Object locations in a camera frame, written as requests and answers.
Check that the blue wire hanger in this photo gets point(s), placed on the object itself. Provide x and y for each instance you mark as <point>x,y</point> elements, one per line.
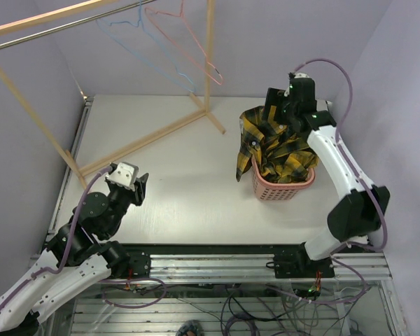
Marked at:
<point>135,37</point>

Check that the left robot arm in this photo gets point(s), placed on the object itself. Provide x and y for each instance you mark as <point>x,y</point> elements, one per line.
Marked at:
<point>80,254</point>

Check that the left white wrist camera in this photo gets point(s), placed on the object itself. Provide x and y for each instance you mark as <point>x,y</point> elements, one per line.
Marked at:
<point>122,175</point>

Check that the pink wire hanger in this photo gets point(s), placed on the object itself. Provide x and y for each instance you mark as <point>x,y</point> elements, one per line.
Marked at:
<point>173,24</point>

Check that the yellow plaid shirt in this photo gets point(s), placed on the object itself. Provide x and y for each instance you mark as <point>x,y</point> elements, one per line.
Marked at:
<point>279,153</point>

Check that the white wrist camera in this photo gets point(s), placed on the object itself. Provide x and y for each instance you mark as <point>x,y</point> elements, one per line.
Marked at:
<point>294,75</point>
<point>122,175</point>

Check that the aluminium rail base frame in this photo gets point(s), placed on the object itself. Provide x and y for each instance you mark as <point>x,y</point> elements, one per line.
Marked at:
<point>232,290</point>

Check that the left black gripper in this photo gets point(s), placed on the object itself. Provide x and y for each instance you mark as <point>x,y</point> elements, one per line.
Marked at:
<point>140,185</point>

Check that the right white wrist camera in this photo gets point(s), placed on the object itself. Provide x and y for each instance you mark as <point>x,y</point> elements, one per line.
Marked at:
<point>294,75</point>

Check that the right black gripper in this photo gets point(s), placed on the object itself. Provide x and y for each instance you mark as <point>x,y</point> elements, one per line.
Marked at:
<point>272,97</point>

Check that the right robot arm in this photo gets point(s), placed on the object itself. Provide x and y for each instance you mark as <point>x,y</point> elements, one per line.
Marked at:
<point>362,204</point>

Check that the pink plastic laundry basket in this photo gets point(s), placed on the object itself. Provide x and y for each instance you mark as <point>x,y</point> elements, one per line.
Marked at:
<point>267,191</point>

